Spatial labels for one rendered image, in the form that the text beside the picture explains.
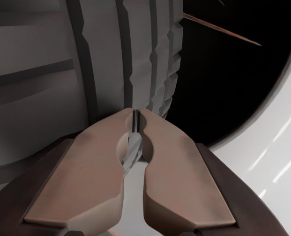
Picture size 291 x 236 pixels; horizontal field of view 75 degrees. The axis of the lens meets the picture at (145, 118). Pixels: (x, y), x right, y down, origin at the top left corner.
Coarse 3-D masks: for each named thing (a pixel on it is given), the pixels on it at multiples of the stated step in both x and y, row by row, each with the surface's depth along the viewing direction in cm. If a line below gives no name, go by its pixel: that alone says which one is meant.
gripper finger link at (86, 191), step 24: (120, 120) 10; (72, 144) 8; (96, 144) 8; (120, 144) 9; (72, 168) 7; (96, 168) 7; (120, 168) 7; (48, 192) 6; (72, 192) 6; (96, 192) 6; (120, 192) 6; (48, 216) 6; (72, 216) 6; (96, 216) 6; (120, 216) 7
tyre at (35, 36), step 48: (0, 0) 6; (48, 0) 7; (96, 0) 9; (144, 0) 14; (0, 48) 6; (48, 48) 8; (96, 48) 10; (144, 48) 14; (0, 96) 7; (48, 96) 8; (96, 96) 11; (144, 96) 17; (0, 144) 7; (48, 144) 9
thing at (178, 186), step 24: (144, 120) 11; (144, 144) 10; (168, 144) 9; (192, 144) 9; (168, 168) 7; (192, 168) 8; (144, 192) 7; (168, 192) 6; (192, 192) 7; (216, 192) 7; (144, 216) 7; (168, 216) 6; (192, 216) 6; (216, 216) 6
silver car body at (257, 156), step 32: (288, 96) 33; (256, 128) 38; (288, 128) 35; (224, 160) 44; (256, 160) 41; (288, 160) 38; (128, 192) 68; (256, 192) 44; (288, 192) 40; (128, 224) 78; (288, 224) 44
